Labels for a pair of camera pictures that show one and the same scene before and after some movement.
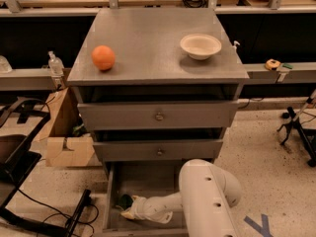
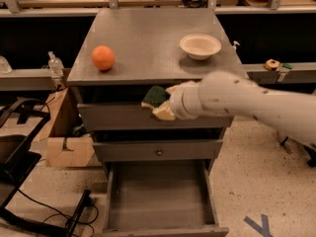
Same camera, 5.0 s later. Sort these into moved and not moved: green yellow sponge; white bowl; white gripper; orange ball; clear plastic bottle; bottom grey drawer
Moved: white gripper; green yellow sponge
Not moved: bottom grey drawer; clear plastic bottle; white bowl; orange ball
